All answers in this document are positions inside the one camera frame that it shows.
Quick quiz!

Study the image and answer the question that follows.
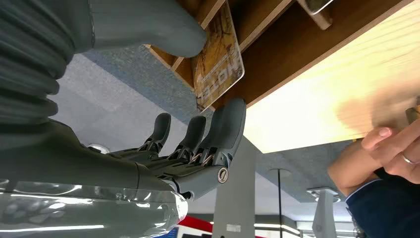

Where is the person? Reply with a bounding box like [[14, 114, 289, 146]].
[[327, 119, 420, 238]]

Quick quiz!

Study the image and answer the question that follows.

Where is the wooden card holder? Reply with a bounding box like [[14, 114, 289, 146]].
[[144, 0, 334, 112]]

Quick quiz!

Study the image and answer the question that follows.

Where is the round ceiling lamp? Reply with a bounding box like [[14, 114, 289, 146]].
[[87, 143, 110, 155]]

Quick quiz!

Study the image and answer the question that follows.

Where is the white pillar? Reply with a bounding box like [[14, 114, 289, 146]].
[[312, 189, 339, 238]]

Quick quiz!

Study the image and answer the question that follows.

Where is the ribbed grey right arm sleeve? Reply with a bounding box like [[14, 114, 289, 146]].
[[0, 0, 94, 128]]

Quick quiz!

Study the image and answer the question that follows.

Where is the thin black pole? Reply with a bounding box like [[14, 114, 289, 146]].
[[277, 169, 283, 238]]

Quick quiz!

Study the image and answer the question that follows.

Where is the red and blue banner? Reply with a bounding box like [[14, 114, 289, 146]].
[[157, 215, 214, 238]]

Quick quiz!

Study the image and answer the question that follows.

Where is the grey pillar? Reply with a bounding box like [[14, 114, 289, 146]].
[[211, 136, 258, 238]]

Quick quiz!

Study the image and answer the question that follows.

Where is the silver ring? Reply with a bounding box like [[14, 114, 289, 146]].
[[402, 153, 420, 165]]

